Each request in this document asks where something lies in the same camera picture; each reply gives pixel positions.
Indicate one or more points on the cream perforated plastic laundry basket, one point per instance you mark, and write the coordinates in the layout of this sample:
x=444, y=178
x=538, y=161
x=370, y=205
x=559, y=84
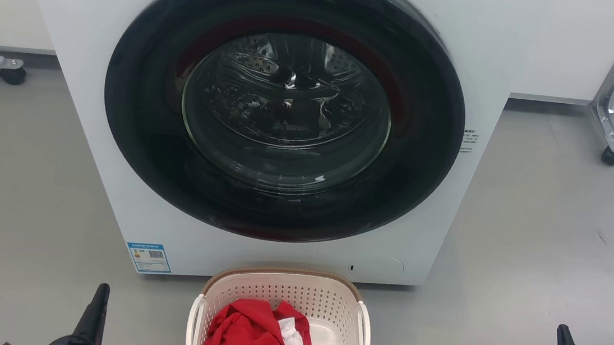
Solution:
x=323, y=301

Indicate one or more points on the white garment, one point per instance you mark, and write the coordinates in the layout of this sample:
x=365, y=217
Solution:
x=291, y=340

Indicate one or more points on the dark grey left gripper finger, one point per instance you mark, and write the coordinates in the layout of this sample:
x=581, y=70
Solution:
x=93, y=315

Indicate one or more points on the round black washing machine door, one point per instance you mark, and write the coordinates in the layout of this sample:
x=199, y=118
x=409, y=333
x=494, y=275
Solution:
x=145, y=95

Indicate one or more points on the small printed text sticker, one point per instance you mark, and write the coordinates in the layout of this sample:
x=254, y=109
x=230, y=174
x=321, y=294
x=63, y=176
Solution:
x=469, y=141

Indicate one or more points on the red garment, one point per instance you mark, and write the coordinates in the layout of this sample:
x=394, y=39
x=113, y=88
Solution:
x=246, y=336

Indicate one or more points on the white front-load washing machine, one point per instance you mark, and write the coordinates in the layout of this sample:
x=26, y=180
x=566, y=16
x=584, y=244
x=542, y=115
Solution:
x=92, y=118

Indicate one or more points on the blue energy label sticker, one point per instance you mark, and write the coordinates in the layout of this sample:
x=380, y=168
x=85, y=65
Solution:
x=149, y=258

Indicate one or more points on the black caster wheel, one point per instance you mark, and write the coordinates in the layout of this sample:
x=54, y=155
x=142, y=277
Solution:
x=13, y=75
x=611, y=156

